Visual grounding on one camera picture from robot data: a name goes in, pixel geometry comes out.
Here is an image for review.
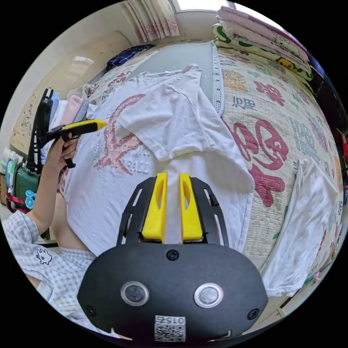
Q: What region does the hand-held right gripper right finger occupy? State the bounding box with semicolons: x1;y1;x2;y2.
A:
179;173;204;242

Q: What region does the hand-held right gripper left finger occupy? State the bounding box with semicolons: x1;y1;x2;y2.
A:
141;172;168;242

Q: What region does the white t-shirt with pink print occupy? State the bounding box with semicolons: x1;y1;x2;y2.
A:
63;63;257;258

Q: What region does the person's left forearm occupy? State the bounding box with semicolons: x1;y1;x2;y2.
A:
26;167;65;235

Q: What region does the person's left hand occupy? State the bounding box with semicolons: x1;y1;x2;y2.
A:
44;132;79;178

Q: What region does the pile of clothes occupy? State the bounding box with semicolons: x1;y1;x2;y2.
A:
50;83;94;130

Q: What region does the beige wooden headboard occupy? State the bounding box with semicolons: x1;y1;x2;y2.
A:
9;29;132;149

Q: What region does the dark blue checked cloth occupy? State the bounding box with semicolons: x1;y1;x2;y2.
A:
105;44;156;72

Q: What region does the plain white garment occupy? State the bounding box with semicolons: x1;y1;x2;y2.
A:
260;157;340;299

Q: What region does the grey mat with ruler edge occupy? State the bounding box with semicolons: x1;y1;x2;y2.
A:
130;41;227;115

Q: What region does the bed with printed quilt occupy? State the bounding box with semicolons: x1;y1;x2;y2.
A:
58;41;347;319

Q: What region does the person's body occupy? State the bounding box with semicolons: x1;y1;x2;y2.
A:
0;208;123;339

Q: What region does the pink patterned curtain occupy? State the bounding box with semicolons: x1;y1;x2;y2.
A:
127;0;181;44

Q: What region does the green printed folded quilt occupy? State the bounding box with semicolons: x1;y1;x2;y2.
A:
212;23;315;82

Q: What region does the pink folded blanket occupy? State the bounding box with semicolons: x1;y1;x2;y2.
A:
216;5;312;65

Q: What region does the green bag with red strap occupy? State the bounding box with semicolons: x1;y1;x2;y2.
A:
5;156;42;214

